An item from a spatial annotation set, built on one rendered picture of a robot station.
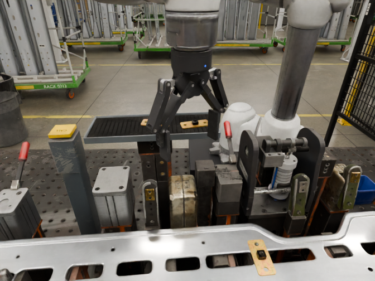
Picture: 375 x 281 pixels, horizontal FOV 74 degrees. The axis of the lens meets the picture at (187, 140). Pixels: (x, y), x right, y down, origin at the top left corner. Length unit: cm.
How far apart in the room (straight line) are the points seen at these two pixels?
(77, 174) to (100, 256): 30
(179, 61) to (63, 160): 49
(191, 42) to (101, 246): 48
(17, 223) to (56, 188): 61
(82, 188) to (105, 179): 24
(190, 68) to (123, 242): 42
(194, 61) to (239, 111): 76
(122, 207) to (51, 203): 68
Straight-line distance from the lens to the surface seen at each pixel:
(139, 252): 62
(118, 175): 64
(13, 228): 77
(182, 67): 45
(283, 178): 75
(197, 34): 43
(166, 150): 50
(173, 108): 47
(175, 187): 63
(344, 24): 866
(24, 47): 485
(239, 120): 118
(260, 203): 78
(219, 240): 63
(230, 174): 68
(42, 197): 133
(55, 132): 79
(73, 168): 82
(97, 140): 71
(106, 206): 64
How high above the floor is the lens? 150
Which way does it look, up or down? 31 degrees down
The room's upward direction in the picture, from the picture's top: straight up
